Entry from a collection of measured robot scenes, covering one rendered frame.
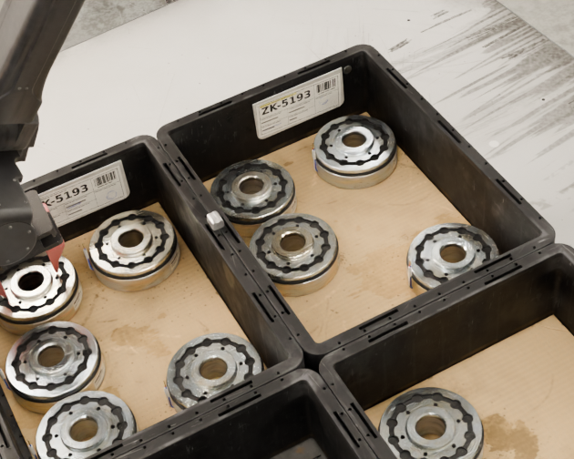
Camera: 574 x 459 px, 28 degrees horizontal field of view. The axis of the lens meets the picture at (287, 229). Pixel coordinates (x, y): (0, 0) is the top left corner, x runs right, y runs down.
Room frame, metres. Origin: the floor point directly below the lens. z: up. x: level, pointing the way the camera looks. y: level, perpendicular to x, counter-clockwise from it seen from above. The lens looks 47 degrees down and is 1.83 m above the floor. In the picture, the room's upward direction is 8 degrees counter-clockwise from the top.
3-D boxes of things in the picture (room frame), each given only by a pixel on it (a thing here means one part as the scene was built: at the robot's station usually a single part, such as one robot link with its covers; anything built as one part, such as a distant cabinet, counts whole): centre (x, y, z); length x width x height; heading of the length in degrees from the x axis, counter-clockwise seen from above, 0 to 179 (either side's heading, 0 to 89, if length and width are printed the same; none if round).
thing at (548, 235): (0.90, -0.07, 0.92); 0.40 x 0.30 x 0.02; 22
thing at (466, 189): (0.90, -0.07, 0.87); 0.40 x 0.30 x 0.11; 22
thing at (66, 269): (0.88, 0.30, 0.86); 0.10 x 0.10 x 0.01
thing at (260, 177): (0.98, 0.04, 0.86); 0.05 x 0.05 x 0.01
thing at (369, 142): (1.04, -0.10, 0.86); 0.05 x 0.05 x 0.01
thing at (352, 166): (1.04, -0.10, 0.86); 0.10 x 0.10 x 0.01
